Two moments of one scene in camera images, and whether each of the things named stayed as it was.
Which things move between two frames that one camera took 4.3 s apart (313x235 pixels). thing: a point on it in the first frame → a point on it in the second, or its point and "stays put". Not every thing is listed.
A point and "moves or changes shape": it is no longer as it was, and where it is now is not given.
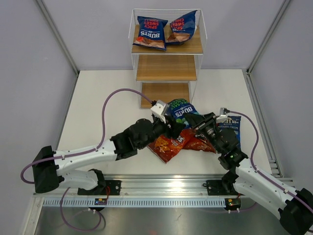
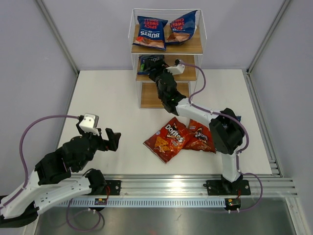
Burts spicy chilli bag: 183,29 stays put
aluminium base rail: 155,186 stays put
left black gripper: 175,129 → 112,144
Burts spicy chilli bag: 151,33 stays put
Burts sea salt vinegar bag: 180,107 moves or changes shape
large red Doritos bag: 166,148 stays put
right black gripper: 200,122 → 156,65
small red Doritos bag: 191,141 stays put
